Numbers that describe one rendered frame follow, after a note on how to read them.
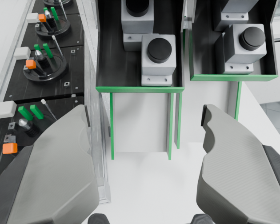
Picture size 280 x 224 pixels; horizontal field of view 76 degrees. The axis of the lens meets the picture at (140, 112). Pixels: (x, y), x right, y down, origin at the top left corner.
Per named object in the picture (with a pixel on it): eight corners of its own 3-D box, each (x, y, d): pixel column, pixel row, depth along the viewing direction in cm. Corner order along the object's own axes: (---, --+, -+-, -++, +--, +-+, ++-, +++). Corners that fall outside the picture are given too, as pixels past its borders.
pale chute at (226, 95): (225, 142, 45) (234, 149, 41) (173, 142, 45) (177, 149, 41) (237, 22, 40) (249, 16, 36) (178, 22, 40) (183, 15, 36)
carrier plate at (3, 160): (84, 175, 44) (82, 173, 43) (-20, 193, 42) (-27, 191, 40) (84, 99, 58) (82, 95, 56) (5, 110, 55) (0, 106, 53)
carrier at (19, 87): (84, 96, 58) (72, 66, 48) (6, 106, 56) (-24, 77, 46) (84, 49, 72) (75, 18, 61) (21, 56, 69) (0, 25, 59)
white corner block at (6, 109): (18, 120, 53) (9, 112, 50) (1, 122, 53) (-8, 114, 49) (21, 107, 56) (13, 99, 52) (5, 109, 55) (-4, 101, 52)
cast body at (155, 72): (169, 90, 28) (178, 73, 21) (141, 90, 28) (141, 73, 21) (168, 40, 29) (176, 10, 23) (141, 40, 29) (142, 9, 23)
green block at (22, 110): (32, 120, 48) (22, 110, 44) (28, 121, 48) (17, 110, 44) (33, 116, 49) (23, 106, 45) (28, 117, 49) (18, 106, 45)
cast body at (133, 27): (151, 51, 29) (155, 24, 22) (124, 51, 29) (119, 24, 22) (150, 5, 30) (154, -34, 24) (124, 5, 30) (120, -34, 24)
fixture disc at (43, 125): (62, 156, 45) (59, 153, 43) (2, 166, 44) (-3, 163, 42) (65, 110, 53) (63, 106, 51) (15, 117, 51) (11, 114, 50)
